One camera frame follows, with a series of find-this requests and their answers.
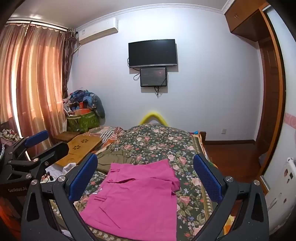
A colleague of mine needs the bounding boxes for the sheer pink curtain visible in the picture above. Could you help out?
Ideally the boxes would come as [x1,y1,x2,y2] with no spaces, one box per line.
[0,21,70,141]

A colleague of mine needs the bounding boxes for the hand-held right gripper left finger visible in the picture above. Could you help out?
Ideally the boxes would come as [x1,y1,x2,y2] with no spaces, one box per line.
[21,153,102,241]

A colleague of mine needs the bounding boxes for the pile of clothes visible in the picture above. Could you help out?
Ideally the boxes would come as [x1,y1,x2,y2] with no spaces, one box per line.
[62,89,106,118]

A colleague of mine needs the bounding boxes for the green storage bag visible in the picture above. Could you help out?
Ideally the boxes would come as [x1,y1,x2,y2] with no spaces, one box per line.
[67,109,100,133]

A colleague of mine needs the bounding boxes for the white cloth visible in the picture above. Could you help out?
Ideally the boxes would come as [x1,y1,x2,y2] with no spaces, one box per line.
[63,163,77,175]

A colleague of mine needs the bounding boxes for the wooden bed frame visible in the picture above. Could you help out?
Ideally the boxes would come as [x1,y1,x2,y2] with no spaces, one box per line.
[190,131,207,145]

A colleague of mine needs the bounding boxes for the brown patterned curtain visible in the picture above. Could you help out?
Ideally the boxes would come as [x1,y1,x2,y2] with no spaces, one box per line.
[61,28,77,99]

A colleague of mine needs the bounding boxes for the brown wooden door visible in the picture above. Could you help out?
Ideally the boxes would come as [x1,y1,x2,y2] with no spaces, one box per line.
[255,42,287,193]

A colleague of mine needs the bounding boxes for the olive green pants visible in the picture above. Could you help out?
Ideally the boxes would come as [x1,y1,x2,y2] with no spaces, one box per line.
[96,148,137,174]

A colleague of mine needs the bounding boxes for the small black monitor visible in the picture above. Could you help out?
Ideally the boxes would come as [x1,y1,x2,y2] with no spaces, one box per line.
[140,67,168,88]

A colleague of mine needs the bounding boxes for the black wall television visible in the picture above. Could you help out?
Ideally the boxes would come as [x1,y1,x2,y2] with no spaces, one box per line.
[128,39,178,69]

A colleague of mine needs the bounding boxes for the yellow curved object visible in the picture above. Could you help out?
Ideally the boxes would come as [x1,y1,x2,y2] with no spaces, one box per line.
[140,111,169,127]

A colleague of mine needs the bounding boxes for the white air conditioner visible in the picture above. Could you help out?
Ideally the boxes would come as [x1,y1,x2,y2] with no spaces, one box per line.
[75,17,119,45]

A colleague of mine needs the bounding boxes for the brown wooden stool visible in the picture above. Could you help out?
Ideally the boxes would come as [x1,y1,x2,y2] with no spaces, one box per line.
[53,131,80,144]

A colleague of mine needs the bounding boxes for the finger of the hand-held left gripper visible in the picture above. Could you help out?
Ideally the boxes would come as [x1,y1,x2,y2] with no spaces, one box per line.
[7,130,49,161]
[9,142,69,178]

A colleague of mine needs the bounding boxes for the pink pants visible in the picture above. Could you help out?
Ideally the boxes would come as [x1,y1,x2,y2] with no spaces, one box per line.
[79,159,181,241]

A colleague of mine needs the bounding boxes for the white wardrobe door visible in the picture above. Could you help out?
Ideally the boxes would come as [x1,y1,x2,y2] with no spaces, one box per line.
[265,6,296,163]

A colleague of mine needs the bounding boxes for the wooden lap desk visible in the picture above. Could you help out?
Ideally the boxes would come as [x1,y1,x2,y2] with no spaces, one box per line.
[54,136,102,167]

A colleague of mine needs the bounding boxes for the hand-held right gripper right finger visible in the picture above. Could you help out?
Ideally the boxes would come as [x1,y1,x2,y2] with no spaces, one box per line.
[193,153,270,241]

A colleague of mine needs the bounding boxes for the white appliance with stickers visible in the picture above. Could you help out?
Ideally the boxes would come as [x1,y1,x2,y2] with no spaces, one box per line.
[265,158,296,230]

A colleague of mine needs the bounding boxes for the wooden overhead cabinet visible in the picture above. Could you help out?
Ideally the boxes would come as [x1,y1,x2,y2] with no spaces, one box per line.
[224,0,270,42]

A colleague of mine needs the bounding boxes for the floral blanket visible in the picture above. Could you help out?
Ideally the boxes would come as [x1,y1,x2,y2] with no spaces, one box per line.
[50,123,223,241]

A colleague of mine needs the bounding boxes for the striped cloth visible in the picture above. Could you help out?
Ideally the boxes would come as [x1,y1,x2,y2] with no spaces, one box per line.
[83,126,127,154]

